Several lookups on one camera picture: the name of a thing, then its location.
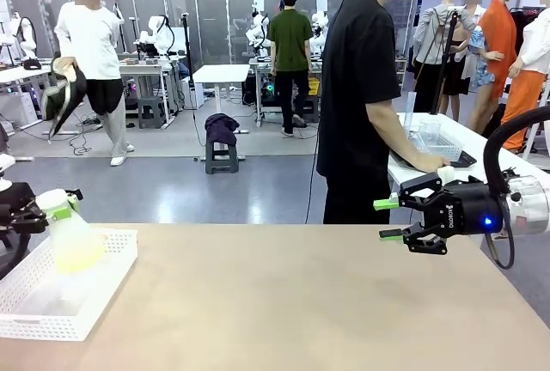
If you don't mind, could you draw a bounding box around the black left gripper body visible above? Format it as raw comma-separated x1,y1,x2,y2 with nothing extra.
0,181,38,234

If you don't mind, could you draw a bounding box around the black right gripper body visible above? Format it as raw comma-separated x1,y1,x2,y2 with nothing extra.
442,179,516,239

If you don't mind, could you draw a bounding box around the translucent plastic conical flask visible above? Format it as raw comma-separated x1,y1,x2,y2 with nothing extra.
34,189,108,276

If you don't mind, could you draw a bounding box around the dark green puffer jacket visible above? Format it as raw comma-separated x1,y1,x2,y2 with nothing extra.
41,64,89,139

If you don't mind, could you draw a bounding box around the person's right forearm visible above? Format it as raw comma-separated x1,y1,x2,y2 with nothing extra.
368,102,431,170

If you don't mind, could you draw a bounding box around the person's right hand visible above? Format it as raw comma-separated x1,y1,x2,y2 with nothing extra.
414,151,451,173

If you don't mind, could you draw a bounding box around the black keyboard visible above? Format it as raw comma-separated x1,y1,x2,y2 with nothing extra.
446,149,478,169

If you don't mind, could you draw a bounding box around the grey step stool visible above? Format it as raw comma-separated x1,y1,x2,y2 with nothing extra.
205,138,240,174
137,94,168,130

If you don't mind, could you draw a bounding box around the person in black t-shirt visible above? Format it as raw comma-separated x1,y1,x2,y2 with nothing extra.
316,0,425,225

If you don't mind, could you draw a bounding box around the white background desk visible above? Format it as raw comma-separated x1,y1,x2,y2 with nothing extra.
0,64,56,137

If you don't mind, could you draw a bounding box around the mannequin in orange trousers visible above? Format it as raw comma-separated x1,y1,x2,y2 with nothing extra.
500,8,550,153

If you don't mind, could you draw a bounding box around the mannequin in floral dress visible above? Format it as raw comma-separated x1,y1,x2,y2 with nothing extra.
460,0,496,88

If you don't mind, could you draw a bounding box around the long white workbench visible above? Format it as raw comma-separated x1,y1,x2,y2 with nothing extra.
118,58,182,126

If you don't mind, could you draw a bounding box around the black tripod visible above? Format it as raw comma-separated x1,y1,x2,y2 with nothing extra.
431,5,460,115

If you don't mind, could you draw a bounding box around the bystander in beige trousers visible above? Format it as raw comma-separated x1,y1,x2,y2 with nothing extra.
54,0,136,167

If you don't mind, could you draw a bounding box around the mannequin in grey shirt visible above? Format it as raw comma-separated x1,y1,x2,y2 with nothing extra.
412,0,476,114

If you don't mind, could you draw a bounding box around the dark purple cloth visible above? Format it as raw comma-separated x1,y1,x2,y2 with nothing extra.
204,113,241,147

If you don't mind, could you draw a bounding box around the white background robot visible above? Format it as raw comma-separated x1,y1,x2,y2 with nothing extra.
137,14,176,58
8,12,40,66

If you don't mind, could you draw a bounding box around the mannequin in orange robe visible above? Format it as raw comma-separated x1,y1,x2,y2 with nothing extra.
466,0,522,134

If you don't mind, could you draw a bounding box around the small white table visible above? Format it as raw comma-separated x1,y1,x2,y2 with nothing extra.
192,64,251,161

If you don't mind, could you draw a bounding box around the person in green t-shirt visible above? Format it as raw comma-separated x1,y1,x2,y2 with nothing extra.
266,0,314,138

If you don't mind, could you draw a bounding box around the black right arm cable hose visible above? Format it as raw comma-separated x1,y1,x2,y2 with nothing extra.
484,106,550,270

